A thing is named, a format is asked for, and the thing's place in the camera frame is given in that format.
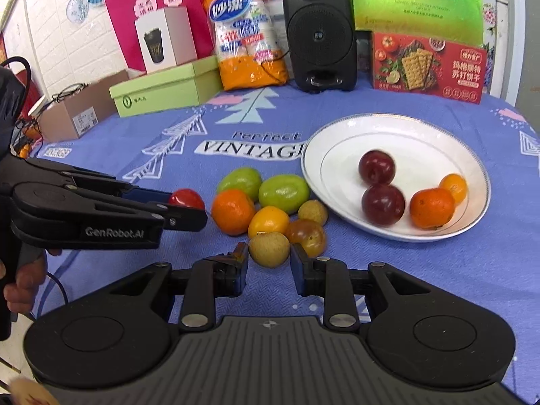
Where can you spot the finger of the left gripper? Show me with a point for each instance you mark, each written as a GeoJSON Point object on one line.
{"type": "Point", "coordinates": [112, 213]}
{"type": "Point", "coordinates": [60, 174]}

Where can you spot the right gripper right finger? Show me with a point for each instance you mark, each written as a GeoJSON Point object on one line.
{"type": "Point", "coordinates": [329, 279]}

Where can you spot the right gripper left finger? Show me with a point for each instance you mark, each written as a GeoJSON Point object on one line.
{"type": "Point", "coordinates": [219, 276]}

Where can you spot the red cherry tomato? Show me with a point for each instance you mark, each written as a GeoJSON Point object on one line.
{"type": "Point", "coordinates": [186, 197]}

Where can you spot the brown red plum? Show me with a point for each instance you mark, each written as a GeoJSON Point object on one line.
{"type": "Point", "coordinates": [309, 234]}

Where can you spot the tan longan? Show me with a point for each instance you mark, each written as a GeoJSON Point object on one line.
{"type": "Point", "coordinates": [313, 210]}
{"type": "Point", "coordinates": [269, 250]}

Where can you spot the green fruit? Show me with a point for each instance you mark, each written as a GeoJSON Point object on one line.
{"type": "Point", "coordinates": [284, 191]}
{"type": "Point", "coordinates": [246, 179]}

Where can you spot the small yellow orange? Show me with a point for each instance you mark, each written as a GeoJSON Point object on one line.
{"type": "Point", "coordinates": [268, 219]}

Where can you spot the dark red plum front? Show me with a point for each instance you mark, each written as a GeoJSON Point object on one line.
{"type": "Point", "coordinates": [383, 205]}

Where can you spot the dark red plum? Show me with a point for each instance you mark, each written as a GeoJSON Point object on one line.
{"type": "Point", "coordinates": [383, 205]}
{"type": "Point", "coordinates": [377, 167]}

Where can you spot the large orange mandarin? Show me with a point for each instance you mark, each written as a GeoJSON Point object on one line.
{"type": "Point", "coordinates": [431, 208]}

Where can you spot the small front orange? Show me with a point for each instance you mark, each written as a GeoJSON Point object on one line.
{"type": "Point", "coordinates": [456, 185]}

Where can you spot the person left hand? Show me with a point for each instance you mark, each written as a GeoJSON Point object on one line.
{"type": "Point", "coordinates": [20, 296]}

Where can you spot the brown cardboard box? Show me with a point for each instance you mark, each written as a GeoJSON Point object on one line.
{"type": "Point", "coordinates": [78, 113]}

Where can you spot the blue printed tablecloth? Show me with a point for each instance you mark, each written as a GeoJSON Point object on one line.
{"type": "Point", "coordinates": [453, 321]}

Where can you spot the light green shoe box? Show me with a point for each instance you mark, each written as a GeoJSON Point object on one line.
{"type": "Point", "coordinates": [190, 84]}

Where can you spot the white ceramic plate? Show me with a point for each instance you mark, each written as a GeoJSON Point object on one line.
{"type": "Point", "coordinates": [423, 154]}

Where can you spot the white cup box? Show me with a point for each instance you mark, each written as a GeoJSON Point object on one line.
{"type": "Point", "coordinates": [165, 39]}

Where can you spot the orange paper cup pack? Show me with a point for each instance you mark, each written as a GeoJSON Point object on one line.
{"type": "Point", "coordinates": [246, 47]}

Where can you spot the black speaker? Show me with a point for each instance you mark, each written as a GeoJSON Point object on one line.
{"type": "Point", "coordinates": [321, 44]}

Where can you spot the red cracker box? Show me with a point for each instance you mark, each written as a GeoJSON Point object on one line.
{"type": "Point", "coordinates": [427, 65]}

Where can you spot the green gift box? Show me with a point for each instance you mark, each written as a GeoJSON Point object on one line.
{"type": "Point", "coordinates": [454, 20]}

